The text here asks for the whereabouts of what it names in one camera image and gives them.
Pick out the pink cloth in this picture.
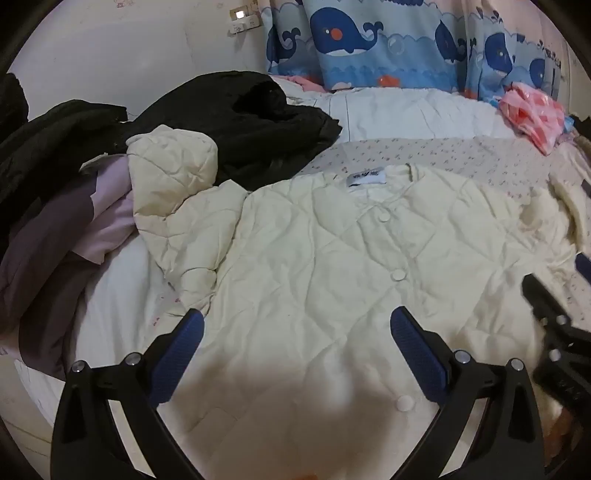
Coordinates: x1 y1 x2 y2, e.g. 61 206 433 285
287 74 326 94

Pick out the white quilt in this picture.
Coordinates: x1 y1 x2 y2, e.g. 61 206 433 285
14 76 515 480

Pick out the person's right hand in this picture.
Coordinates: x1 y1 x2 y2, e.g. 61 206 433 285
545 407 586 460

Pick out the cream quilted jacket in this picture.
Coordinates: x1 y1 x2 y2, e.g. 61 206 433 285
127 124 591 480

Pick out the grey purple garment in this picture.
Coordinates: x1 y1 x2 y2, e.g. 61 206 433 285
0 187 109 381

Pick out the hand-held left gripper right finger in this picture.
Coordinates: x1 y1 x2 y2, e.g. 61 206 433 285
388 306 546 480

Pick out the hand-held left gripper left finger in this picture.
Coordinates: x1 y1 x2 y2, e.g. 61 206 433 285
51 308 205 480

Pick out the lilac garment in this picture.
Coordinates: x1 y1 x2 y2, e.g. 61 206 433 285
76 154 139 266

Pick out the pink checked plastic bag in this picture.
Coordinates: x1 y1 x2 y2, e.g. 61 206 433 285
498 82 568 156

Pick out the black padded jacket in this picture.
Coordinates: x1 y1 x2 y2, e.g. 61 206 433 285
124 71 342 192

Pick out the black fleece garment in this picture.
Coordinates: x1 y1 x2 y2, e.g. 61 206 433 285
0 74 129 252

